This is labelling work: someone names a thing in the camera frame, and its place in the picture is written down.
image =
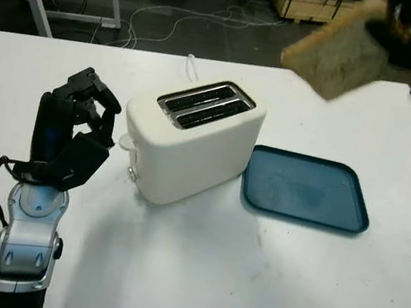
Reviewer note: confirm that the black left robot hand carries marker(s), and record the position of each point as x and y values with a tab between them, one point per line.
51	125

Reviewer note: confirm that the white toaster lever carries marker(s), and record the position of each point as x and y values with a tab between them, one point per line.
126	143

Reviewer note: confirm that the slice of brown bread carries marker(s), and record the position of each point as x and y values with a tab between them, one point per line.
333	61

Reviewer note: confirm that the cream two-slot toaster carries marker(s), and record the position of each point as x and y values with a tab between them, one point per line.
198	153

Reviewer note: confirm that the teal plastic tray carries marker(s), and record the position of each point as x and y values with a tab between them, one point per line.
301	189

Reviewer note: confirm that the wooden pallets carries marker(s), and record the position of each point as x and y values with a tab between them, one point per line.
311	3

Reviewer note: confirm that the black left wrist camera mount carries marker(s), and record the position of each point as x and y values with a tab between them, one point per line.
79	161

